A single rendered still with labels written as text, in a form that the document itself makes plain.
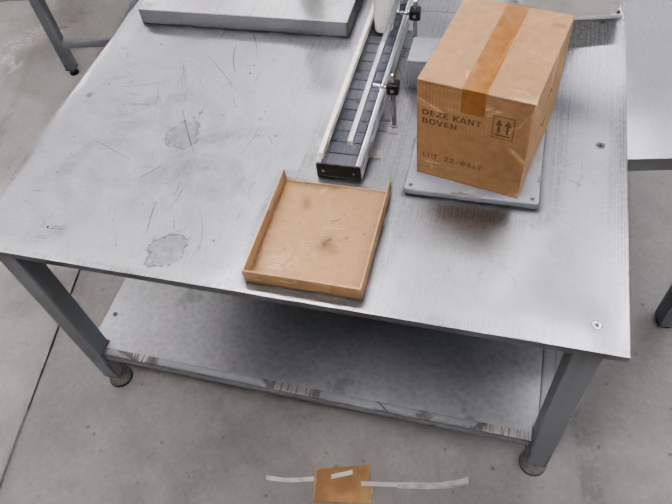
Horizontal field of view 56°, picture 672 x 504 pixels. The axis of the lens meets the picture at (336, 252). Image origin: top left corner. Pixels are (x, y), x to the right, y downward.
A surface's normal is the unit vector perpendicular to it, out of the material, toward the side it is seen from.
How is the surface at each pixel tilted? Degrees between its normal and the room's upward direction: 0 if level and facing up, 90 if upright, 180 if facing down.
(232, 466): 0
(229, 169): 0
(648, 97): 0
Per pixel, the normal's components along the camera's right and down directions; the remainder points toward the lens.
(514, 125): -0.44, 0.75
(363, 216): -0.10, -0.59
